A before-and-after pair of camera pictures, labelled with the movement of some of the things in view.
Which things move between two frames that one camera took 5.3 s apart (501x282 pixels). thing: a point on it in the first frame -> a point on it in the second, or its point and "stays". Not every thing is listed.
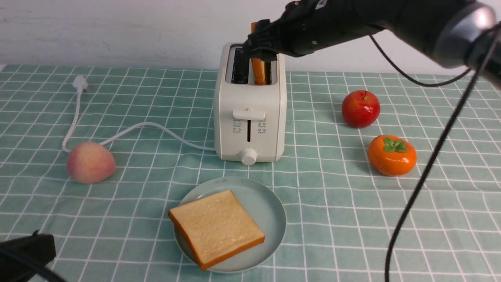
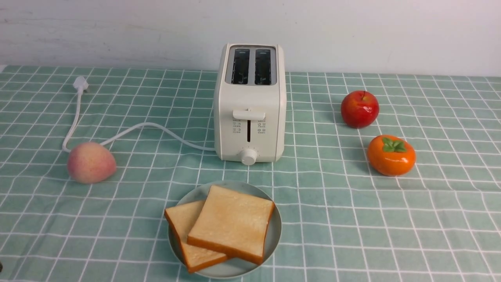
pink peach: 90,162 stays
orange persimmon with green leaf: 390,155 stays
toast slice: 258,65 -> 233,222
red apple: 360,109 stays
